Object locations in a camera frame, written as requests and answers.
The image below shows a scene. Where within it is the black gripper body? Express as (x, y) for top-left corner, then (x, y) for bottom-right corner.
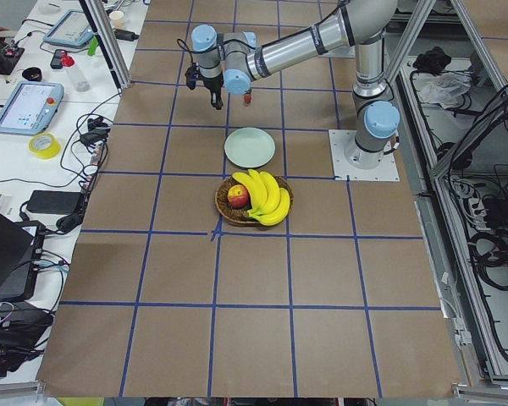
(203, 75), (224, 97)

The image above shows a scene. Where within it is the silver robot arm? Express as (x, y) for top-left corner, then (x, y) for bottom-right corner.
(173, 1), (388, 158)

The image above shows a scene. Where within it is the light green plate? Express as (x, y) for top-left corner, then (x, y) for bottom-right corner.
(224, 127), (275, 168)

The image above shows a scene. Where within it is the red yellow apple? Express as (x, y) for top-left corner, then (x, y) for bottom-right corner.
(227, 184), (250, 209)

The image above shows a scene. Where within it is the yellow banana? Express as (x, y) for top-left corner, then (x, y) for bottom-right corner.
(254, 188), (291, 226)
(248, 169), (274, 217)
(248, 170), (280, 218)
(232, 172), (267, 211)

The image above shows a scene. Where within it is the brown wicker basket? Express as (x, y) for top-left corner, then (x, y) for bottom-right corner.
(215, 176), (293, 225)

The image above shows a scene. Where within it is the top yellow banana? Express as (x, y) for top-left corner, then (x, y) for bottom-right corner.
(232, 172), (267, 211)

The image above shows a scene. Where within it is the paper cup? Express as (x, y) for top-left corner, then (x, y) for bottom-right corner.
(108, 10), (125, 30)

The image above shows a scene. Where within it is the bottom yellow banana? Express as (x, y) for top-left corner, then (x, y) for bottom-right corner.
(254, 188), (291, 226)

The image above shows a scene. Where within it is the green marker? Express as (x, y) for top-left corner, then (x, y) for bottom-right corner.
(87, 36), (99, 57)

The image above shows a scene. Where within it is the clear squeeze bottle red cap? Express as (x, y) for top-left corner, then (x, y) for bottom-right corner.
(61, 53), (91, 92)

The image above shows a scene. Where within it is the teach pendant tablet far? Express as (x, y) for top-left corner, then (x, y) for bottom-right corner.
(43, 9), (93, 49)

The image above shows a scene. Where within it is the teach pendant tablet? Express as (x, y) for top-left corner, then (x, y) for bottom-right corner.
(0, 81), (64, 136)
(43, 9), (93, 49)

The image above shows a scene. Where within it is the black remote device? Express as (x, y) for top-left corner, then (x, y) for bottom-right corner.
(50, 49), (67, 70)

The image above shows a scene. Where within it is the yellow tape roll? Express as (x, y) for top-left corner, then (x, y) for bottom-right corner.
(29, 133), (61, 160)

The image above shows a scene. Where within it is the teach pendant tablet near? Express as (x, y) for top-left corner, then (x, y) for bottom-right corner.
(0, 81), (64, 136)

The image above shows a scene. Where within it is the black power adapter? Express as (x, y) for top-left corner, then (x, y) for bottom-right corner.
(26, 190), (83, 215)

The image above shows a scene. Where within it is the black laptop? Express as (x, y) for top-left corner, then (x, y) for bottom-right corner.
(0, 213), (44, 303)

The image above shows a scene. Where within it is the aluminium frame post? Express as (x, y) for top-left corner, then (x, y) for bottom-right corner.
(79, 0), (131, 91)

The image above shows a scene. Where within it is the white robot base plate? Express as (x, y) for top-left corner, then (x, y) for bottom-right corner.
(329, 129), (400, 182)

